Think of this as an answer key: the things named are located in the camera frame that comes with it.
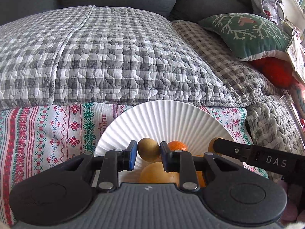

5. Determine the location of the mandarin orange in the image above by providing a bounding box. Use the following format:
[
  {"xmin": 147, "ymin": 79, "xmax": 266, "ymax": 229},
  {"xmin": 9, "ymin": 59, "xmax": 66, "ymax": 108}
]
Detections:
[{"xmin": 168, "ymin": 141, "xmax": 188, "ymax": 151}]

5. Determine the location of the brown grey checked blanket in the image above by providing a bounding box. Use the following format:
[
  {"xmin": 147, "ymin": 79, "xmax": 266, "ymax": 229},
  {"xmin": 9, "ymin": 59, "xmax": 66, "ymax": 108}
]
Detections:
[{"xmin": 172, "ymin": 21, "xmax": 304, "ymax": 155}]

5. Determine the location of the green snowflake pillow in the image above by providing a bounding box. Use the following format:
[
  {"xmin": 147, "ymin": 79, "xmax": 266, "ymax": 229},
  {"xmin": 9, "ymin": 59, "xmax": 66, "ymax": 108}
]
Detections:
[{"xmin": 198, "ymin": 13, "xmax": 292, "ymax": 61}]

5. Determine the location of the orange tomato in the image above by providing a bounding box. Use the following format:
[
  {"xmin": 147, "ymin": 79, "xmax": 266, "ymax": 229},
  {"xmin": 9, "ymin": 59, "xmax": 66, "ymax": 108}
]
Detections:
[{"xmin": 196, "ymin": 171, "xmax": 206, "ymax": 188}]

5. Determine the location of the floral paper bag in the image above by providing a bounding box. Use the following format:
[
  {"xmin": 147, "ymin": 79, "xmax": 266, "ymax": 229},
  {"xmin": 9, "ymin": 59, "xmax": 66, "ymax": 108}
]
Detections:
[{"xmin": 251, "ymin": 0, "xmax": 304, "ymax": 84}]

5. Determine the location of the grey checked quilt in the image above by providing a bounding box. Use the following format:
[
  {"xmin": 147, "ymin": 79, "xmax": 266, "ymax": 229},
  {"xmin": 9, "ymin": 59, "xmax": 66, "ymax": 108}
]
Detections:
[{"xmin": 1, "ymin": 6, "xmax": 241, "ymax": 110}]

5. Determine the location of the red cushion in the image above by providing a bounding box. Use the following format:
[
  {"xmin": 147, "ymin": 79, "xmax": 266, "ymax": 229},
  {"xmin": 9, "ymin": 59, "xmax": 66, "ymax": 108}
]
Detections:
[{"xmin": 249, "ymin": 57, "xmax": 296, "ymax": 89}]

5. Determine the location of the large yellow passion fruit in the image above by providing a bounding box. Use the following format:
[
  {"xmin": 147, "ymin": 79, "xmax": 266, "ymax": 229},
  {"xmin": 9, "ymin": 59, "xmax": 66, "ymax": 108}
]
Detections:
[{"xmin": 139, "ymin": 162, "xmax": 179, "ymax": 185}]

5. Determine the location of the white ribbed plate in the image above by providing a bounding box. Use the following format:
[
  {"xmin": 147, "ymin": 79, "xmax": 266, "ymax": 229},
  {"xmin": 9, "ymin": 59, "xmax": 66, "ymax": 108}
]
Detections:
[{"xmin": 91, "ymin": 100, "xmax": 239, "ymax": 188}]

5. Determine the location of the patterned red green tablecloth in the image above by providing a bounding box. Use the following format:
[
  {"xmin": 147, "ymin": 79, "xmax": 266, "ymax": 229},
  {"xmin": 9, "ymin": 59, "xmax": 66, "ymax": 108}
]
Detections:
[{"xmin": 0, "ymin": 102, "xmax": 270, "ymax": 227}]

